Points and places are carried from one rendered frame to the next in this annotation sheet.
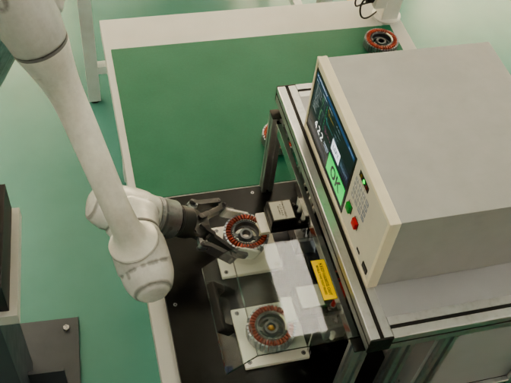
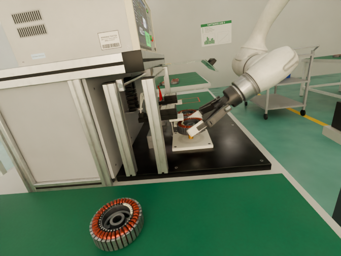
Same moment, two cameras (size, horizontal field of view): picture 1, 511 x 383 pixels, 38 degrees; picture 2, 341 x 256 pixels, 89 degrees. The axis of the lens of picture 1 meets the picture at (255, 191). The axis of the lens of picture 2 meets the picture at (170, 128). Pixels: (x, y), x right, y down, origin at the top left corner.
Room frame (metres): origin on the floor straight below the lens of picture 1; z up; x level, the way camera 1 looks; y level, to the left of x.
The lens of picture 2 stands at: (1.67, 0.20, 1.09)
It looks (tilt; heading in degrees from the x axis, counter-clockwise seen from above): 22 degrees down; 205
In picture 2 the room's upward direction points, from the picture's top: 8 degrees counter-clockwise
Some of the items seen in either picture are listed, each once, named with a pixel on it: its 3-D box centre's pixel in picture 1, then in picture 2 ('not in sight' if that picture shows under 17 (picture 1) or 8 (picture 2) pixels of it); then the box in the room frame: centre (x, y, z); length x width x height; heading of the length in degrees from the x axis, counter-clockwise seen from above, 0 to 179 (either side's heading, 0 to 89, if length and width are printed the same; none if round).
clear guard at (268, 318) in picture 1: (293, 298); (181, 68); (0.78, -0.11, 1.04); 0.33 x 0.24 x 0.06; 110
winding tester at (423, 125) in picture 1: (431, 156); (99, 33); (1.05, -0.34, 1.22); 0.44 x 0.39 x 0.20; 20
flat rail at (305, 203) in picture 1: (312, 222); (160, 75); (0.98, -0.13, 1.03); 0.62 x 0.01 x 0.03; 20
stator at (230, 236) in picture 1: (245, 235); (191, 125); (1.06, 0.01, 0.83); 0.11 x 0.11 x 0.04
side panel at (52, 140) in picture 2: not in sight; (53, 141); (1.39, -0.30, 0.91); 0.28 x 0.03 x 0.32; 110
